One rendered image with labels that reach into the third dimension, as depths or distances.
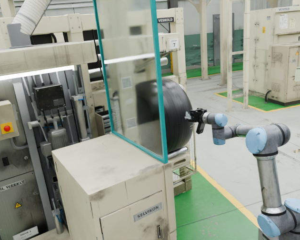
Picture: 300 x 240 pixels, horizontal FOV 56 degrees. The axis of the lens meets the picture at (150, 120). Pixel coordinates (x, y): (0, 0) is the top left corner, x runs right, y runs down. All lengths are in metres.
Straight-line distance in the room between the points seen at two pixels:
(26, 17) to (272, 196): 1.71
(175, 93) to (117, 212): 1.05
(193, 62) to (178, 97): 10.29
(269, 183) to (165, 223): 0.53
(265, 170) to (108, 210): 0.75
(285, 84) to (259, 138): 5.15
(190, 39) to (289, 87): 6.41
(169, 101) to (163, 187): 0.80
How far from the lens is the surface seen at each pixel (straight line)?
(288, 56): 6.41
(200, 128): 1.86
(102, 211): 1.19
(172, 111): 1.93
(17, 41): 1.98
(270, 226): 1.53
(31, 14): 2.00
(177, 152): 2.21
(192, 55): 12.21
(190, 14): 12.23
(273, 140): 1.43
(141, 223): 1.32
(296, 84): 6.69
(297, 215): 1.62
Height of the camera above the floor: 1.85
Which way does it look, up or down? 18 degrees down
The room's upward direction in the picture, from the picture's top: 5 degrees counter-clockwise
